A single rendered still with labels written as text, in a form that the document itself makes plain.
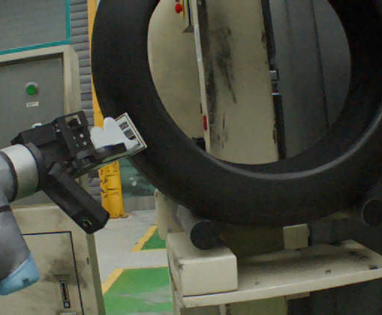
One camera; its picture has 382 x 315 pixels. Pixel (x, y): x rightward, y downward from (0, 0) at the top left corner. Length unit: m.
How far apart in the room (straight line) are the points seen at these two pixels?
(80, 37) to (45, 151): 9.41
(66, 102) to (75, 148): 0.78
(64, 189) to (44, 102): 0.86
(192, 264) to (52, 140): 0.30
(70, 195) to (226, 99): 0.57
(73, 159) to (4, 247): 0.21
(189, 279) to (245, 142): 0.44
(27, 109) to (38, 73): 0.09
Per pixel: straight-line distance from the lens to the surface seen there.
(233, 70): 1.76
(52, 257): 2.08
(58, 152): 1.29
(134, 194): 10.55
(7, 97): 2.12
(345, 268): 1.50
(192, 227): 1.40
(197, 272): 1.40
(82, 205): 1.27
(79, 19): 10.74
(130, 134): 1.40
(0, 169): 1.20
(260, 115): 1.77
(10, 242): 1.16
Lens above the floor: 1.09
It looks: 3 degrees down
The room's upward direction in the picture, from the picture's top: 5 degrees counter-clockwise
